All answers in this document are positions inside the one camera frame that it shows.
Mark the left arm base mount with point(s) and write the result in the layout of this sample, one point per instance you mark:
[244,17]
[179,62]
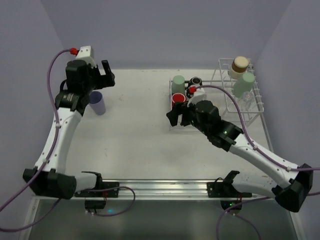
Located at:
[106,189]

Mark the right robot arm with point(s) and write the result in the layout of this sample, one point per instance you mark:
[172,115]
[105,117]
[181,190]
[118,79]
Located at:
[286,182]

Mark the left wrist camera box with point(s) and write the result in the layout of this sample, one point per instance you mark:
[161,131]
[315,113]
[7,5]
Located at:
[86,53]

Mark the left black controller box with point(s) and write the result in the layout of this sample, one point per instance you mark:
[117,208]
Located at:
[94,205]

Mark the aluminium mounting rail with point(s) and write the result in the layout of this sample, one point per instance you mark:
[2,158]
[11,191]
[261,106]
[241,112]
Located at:
[180,189]

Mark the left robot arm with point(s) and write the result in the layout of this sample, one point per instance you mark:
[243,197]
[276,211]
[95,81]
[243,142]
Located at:
[48,178]

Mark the red mug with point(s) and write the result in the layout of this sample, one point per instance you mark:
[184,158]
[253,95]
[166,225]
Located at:
[177,99]

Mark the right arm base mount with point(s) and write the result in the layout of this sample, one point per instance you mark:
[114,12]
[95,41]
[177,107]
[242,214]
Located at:
[223,188]

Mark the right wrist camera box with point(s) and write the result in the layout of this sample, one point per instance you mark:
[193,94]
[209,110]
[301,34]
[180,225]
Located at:
[197,95]

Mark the lavender cup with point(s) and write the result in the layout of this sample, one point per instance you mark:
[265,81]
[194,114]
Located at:
[96,102]

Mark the clear glass upper rack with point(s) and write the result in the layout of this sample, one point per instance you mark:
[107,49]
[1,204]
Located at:
[245,101]

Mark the brown and cream cup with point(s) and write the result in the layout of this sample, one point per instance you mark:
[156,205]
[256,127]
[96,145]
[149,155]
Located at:
[238,67]

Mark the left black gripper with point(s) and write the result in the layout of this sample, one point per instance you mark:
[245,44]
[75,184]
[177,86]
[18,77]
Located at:
[101,78]

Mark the black mug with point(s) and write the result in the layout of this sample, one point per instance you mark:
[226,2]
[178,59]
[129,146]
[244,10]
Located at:
[194,81]

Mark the tall light green cup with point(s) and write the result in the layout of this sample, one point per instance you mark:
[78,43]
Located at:
[243,84]

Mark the right black controller box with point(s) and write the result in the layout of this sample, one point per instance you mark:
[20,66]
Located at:
[225,204]

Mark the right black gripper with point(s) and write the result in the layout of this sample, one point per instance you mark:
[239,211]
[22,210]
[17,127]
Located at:
[184,115]

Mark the black controller box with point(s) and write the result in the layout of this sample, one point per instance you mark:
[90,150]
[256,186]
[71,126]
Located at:
[225,204]
[94,205]

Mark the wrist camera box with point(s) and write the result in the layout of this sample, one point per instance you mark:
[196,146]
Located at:
[197,95]
[86,53]

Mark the white wire dish rack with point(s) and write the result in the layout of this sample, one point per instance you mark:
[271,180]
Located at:
[227,110]

